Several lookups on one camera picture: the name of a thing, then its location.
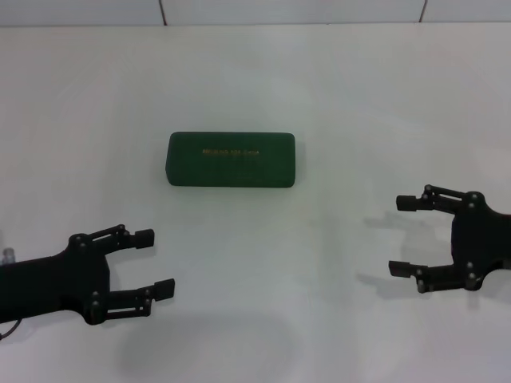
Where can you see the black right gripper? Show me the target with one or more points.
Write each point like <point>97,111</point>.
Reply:
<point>479,239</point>

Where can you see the green glasses case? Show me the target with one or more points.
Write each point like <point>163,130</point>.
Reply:
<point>231,167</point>

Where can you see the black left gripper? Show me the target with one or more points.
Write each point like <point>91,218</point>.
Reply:
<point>52,283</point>

